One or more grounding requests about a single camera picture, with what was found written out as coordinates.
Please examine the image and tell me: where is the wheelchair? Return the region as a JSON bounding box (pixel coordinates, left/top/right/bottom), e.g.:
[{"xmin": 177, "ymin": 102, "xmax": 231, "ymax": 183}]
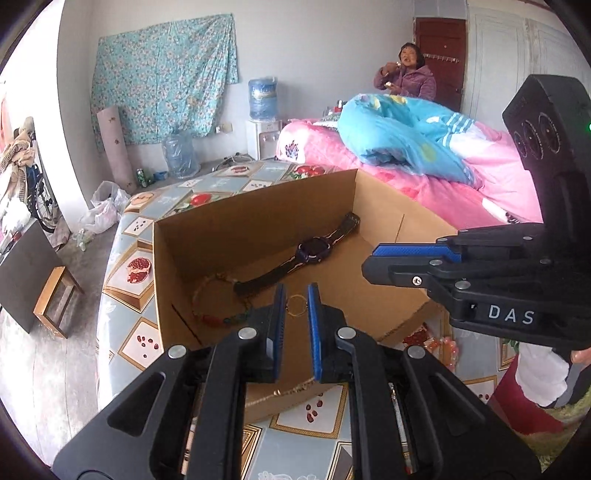
[{"xmin": 18, "ymin": 129, "xmax": 61, "ymax": 234}]

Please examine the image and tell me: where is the green fluffy garment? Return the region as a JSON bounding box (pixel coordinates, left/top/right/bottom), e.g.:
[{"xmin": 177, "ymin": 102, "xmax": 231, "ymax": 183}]
[{"xmin": 547, "ymin": 399, "xmax": 591, "ymax": 437}]

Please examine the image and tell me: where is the empty clear water bottle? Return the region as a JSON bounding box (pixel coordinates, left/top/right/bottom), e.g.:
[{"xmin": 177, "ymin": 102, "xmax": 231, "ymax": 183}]
[{"xmin": 161, "ymin": 130, "xmax": 200, "ymax": 180}]

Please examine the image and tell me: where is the gold chain necklace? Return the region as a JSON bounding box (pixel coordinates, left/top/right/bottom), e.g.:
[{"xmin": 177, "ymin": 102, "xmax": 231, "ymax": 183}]
[{"xmin": 244, "ymin": 294, "xmax": 326, "ymax": 409}]

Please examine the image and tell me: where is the brown door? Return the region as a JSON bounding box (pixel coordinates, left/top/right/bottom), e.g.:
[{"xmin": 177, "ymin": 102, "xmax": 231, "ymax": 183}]
[{"xmin": 413, "ymin": 17, "xmax": 467, "ymax": 114}]

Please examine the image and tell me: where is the white plastic bag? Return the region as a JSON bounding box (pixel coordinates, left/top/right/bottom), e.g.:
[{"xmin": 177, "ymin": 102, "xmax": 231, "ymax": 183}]
[{"xmin": 79, "ymin": 181, "xmax": 131, "ymax": 234}]

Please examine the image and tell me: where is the black wrist watch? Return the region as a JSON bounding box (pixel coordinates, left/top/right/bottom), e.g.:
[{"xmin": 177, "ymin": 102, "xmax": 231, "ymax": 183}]
[{"xmin": 233, "ymin": 212, "xmax": 362, "ymax": 298}]

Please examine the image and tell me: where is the pile of clothes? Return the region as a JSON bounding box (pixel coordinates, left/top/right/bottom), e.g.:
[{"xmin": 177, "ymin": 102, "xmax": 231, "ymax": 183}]
[{"xmin": 0, "ymin": 115, "xmax": 35, "ymax": 185}]

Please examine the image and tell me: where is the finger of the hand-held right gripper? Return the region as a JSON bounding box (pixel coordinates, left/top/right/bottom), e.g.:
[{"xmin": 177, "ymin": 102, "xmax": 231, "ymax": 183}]
[
  {"xmin": 372, "ymin": 224, "xmax": 546, "ymax": 263},
  {"xmin": 361, "ymin": 255, "xmax": 550, "ymax": 301}
]

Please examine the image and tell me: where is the pink white bead bracelet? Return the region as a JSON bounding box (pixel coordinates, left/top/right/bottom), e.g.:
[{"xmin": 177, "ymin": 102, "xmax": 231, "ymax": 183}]
[{"xmin": 425, "ymin": 336, "xmax": 459, "ymax": 367}]

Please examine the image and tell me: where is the white panelled wardrobe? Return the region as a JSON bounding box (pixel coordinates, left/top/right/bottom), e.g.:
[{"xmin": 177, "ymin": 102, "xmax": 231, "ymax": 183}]
[{"xmin": 466, "ymin": 7, "xmax": 559, "ymax": 134}]

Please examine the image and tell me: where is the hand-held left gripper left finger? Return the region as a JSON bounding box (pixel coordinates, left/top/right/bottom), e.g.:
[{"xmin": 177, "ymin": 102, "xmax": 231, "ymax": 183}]
[{"xmin": 52, "ymin": 284, "xmax": 288, "ymax": 480}]

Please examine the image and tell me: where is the floral wall cloth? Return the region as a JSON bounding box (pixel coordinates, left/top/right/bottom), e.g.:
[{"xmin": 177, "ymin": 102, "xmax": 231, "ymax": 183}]
[{"xmin": 90, "ymin": 13, "xmax": 240, "ymax": 146}]

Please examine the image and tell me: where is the rolled pink mat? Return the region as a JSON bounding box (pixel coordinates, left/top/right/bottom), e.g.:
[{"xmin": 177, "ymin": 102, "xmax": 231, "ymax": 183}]
[{"xmin": 96, "ymin": 105, "xmax": 138, "ymax": 192}]

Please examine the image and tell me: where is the blue patterned quilt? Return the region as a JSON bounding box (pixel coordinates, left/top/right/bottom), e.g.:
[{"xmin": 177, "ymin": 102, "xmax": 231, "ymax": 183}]
[{"xmin": 337, "ymin": 93, "xmax": 483, "ymax": 190}]

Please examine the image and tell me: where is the brown cardboard box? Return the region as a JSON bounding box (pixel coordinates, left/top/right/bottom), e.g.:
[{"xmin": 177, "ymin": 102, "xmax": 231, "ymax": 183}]
[{"xmin": 152, "ymin": 168, "xmax": 458, "ymax": 423}]

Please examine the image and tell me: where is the dark flat panel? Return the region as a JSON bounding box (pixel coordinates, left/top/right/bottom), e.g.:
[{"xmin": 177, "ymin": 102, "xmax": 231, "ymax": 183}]
[{"xmin": 0, "ymin": 219, "xmax": 65, "ymax": 334}]

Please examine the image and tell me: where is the colourful bead bracelet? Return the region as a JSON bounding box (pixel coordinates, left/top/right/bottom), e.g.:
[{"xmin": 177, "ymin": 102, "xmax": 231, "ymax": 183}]
[{"xmin": 191, "ymin": 271, "xmax": 256, "ymax": 330}]

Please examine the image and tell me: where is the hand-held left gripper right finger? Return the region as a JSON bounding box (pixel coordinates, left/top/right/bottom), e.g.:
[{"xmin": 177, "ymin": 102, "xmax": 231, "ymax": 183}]
[{"xmin": 307, "ymin": 282, "xmax": 542, "ymax": 480}]

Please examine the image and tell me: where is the pink bed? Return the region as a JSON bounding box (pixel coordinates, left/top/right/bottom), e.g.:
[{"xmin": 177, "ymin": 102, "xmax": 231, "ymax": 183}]
[{"xmin": 276, "ymin": 117, "xmax": 546, "ymax": 232}]

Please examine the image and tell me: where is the white water dispenser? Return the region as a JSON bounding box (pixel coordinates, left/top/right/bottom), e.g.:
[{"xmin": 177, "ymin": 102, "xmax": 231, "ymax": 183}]
[{"xmin": 246, "ymin": 119, "xmax": 283, "ymax": 161}]

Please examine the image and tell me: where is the wooden stool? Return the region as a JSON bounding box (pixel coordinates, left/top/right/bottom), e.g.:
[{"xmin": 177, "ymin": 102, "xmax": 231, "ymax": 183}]
[{"xmin": 33, "ymin": 266, "xmax": 86, "ymax": 340}]

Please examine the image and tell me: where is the blue water bottle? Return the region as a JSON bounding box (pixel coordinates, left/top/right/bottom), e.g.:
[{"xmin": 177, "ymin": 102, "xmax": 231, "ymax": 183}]
[{"xmin": 248, "ymin": 76, "xmax": 281, "ymax": 121}]

